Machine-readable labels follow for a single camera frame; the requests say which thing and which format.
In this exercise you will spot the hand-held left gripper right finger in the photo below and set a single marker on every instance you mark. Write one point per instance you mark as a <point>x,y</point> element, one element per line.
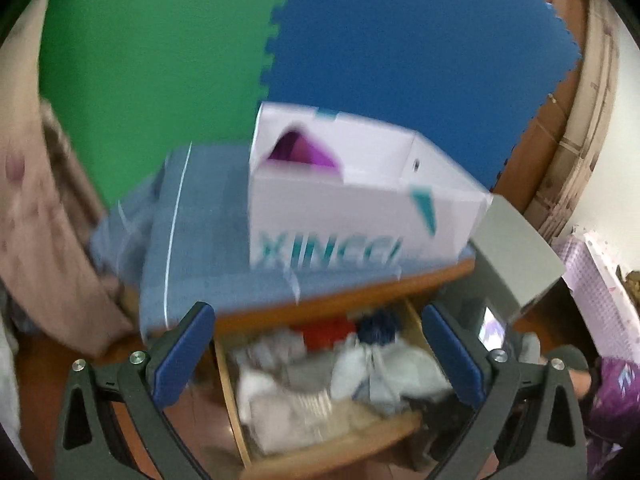
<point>450,355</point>

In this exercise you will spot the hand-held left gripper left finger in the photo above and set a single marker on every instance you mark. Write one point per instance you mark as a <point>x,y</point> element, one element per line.
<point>184,352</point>

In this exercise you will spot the dark blue underwear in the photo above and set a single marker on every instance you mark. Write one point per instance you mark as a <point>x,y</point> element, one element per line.
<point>377,325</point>

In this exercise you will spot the white underwear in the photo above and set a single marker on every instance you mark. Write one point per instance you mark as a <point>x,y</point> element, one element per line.
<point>280,410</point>

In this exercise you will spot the grey underwear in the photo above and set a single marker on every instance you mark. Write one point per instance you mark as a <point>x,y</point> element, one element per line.
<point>310,377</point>

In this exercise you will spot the red underwear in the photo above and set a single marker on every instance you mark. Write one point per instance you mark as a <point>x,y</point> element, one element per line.
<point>320,332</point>

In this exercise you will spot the white cardboard shoe box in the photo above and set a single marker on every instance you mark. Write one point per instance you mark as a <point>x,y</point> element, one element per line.
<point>340,220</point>

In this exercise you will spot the grey cabinet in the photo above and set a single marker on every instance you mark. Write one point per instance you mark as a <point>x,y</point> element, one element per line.
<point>515,255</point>

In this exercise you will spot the purple dotted sheet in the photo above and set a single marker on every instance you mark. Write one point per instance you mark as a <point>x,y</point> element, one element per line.
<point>595,290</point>

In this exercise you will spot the blue plaid cloth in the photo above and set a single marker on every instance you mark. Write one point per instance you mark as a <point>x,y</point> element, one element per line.
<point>210,240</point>

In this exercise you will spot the wooden nightstand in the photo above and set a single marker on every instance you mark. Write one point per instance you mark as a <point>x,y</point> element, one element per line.
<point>350,292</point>

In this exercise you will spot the person's purple jacket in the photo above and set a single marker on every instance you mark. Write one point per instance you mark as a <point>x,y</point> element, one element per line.
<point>615,395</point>

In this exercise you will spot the beige flower print curtain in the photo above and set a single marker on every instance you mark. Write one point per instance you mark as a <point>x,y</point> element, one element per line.
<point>40,220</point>

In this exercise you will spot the purple cloth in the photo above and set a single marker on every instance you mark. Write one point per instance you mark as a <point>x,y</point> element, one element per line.
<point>310,152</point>

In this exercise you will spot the blue foam mat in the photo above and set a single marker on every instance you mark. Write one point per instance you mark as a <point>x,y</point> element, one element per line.
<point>425,60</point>

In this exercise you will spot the green foam mat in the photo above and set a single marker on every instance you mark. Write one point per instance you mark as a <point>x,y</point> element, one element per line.
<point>150,60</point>

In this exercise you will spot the wooden door frame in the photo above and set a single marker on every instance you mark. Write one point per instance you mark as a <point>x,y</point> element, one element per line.
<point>550,135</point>

